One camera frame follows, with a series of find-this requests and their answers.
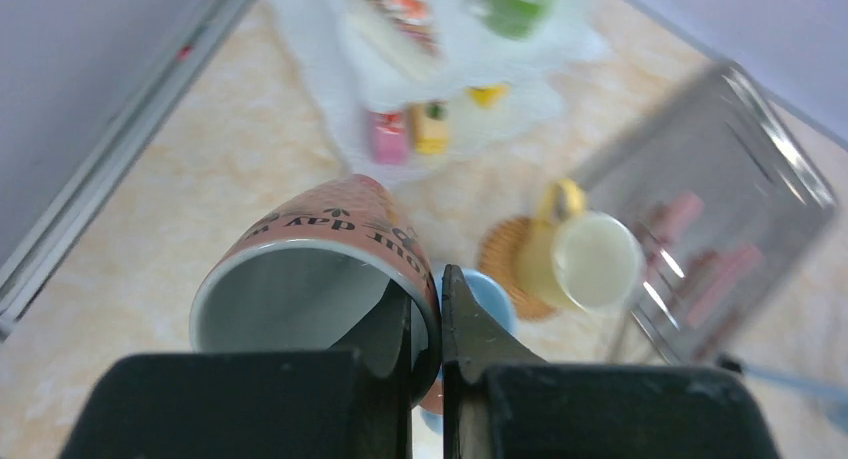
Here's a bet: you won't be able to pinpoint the yellow cake wedge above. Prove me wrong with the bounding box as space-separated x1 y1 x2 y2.
467 83 511 109

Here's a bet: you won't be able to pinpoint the woven rattan coaster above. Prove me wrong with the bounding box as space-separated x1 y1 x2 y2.
478 216 557 322

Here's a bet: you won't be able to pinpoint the white strawberry cake slice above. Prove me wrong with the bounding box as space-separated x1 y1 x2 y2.
347 0 442 81

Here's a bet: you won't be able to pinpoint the yellow transparent cup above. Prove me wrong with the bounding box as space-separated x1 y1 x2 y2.
513 179 645 314

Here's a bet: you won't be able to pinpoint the white three-tier dessert stand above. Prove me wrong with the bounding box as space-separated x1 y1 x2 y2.
268 0 606 186

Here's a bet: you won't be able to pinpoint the pink cake slice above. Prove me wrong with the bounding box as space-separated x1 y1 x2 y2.
369 111 410 165

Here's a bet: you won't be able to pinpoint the green swirl roll cake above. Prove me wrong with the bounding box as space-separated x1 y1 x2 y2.
482 0 555 40

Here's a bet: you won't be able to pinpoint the pink mug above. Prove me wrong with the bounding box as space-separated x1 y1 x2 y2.
189 174 441 403

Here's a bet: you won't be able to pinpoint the light blue mug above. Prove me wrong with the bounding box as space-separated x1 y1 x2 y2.
420 264 518 435

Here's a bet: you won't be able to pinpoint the metal serving tray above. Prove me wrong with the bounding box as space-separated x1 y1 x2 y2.
575 61 838 364

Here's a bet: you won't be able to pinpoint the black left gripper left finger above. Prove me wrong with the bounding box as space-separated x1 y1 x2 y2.
61 284 412 458

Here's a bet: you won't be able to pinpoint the pink cat-paw tongs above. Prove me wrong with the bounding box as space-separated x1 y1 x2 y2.
605 191 764 364

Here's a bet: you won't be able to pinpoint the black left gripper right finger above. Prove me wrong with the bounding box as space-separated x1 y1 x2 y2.
441 265 779 458

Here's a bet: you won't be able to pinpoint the yellow square cake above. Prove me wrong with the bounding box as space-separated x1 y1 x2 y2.
409 101 450 154

